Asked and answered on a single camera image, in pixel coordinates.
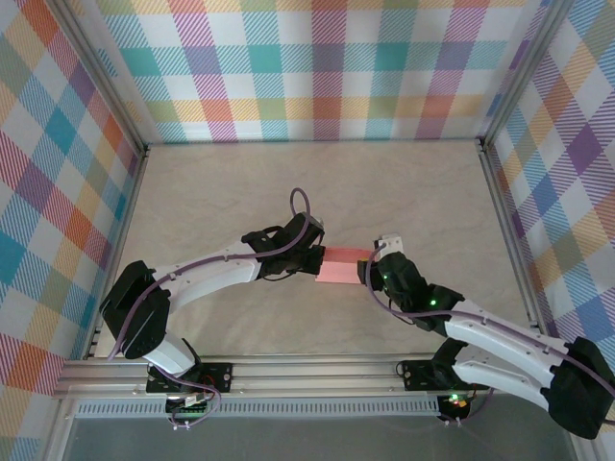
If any wide aluminium mounting rail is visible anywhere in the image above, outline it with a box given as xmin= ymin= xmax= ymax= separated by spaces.
xmin=52 ymin=352 xmax=585 ymax=400

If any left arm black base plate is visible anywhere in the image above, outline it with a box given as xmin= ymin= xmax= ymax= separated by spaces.
xmin=145 ymin=362 xmax=234 ymax=395

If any pink paper box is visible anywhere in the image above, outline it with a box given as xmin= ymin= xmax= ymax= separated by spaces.
xmin=315 ymin=246 xmax=374 ymax=285

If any aluminium frame post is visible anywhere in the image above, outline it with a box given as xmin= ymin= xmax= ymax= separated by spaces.
xmin=478 ymin=0 xmax=566 ymax=150
xmin=57 ymin=0 xmax=150 ymax=155

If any grey slotted cable duct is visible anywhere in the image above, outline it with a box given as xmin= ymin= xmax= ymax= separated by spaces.
xmin=74 ymin=401 xmax=441 ymax=418

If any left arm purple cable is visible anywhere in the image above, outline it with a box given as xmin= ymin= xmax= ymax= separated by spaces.
xmin=106 ymin=187 xmax=312 ymax=431

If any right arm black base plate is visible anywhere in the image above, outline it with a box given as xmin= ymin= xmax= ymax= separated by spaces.
xmin=401 ymin=357 xmax=490 ymax=391

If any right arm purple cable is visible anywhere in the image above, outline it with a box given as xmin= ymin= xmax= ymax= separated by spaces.
xmin=365 ymin=244 xmax=615 ymax=426

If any aluminium side rail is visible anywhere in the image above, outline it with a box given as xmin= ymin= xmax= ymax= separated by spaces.
xmin=478 ymin=141 xmax=552 ymax=355
xmin=84 ymin=143 xmax=153 ymax=361

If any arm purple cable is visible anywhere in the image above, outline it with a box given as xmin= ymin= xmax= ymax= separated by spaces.
xmin=106 ymin=187 xmax=312 ymax=431
xmin=365 ymin=244 xmax=615 ymax=426

